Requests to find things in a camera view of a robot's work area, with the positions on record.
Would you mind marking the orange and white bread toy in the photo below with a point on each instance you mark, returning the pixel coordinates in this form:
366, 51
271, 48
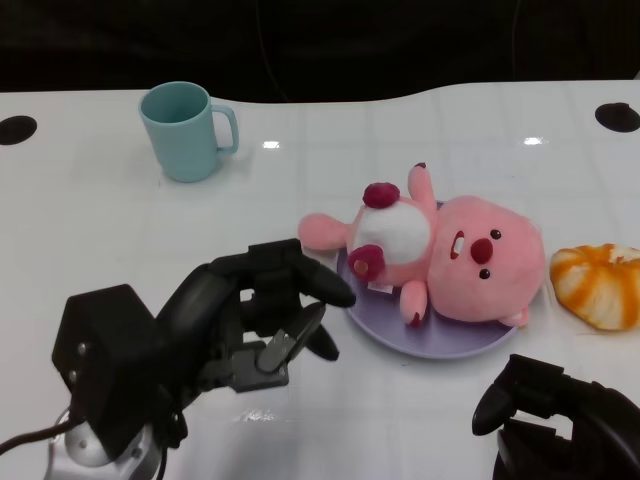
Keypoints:
600, 290

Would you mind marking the purple plastic plate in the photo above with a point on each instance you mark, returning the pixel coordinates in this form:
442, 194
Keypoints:
440, 340

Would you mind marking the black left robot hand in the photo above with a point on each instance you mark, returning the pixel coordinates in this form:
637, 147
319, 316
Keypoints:
120, 360

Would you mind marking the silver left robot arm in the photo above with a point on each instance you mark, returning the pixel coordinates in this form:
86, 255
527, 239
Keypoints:
85, 447

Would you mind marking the pink plush beaver doll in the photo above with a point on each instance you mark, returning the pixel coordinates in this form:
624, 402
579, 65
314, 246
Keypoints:
480, 270

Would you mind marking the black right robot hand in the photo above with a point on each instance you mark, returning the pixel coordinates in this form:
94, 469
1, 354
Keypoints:
605, 440

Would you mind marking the teal plastic mug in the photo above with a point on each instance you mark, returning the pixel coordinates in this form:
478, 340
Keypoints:
185, 150

